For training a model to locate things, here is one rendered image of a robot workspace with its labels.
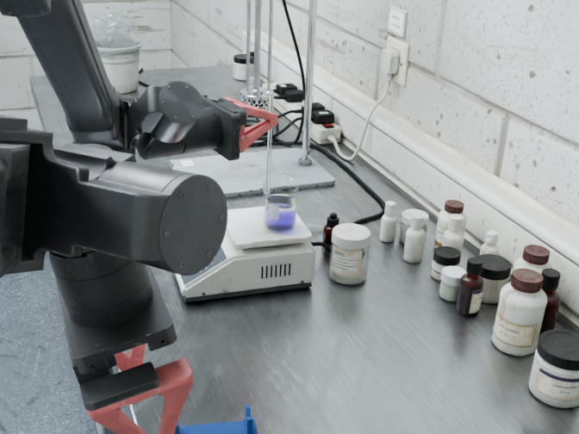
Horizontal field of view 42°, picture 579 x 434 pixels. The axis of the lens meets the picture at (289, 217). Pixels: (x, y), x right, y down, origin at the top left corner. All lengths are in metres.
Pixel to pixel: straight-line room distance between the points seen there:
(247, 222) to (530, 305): 0.42
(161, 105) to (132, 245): 0.53
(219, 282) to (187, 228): 0.69
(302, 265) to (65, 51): 0.51
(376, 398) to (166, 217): 0.59
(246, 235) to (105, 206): 0.71
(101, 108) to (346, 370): 0.44
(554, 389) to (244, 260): 0.45
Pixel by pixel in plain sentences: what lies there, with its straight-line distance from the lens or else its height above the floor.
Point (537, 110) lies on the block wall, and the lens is 1.25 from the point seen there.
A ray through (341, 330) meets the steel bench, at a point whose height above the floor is 0.75.
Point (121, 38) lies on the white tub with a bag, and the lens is 2.08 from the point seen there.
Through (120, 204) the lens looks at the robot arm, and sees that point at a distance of 0.40.
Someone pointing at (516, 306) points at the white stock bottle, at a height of 0.83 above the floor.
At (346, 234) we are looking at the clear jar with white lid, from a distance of 1.15.
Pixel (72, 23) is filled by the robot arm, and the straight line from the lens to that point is 0.75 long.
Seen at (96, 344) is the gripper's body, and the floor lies 1.06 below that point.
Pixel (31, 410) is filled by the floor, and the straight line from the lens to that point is 2.17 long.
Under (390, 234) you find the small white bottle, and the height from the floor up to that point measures 0.77.
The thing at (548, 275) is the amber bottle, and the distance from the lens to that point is 1.08.
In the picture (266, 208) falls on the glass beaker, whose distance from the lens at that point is 1.11.
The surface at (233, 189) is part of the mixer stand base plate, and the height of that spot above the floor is 0.76.
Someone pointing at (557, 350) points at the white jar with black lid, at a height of 0.82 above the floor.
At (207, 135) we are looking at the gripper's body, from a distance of 1.01.
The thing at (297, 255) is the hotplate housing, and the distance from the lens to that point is 1.12.
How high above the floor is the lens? 1.34
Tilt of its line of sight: 25 degrees down
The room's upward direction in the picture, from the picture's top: 3 degrees clockwise
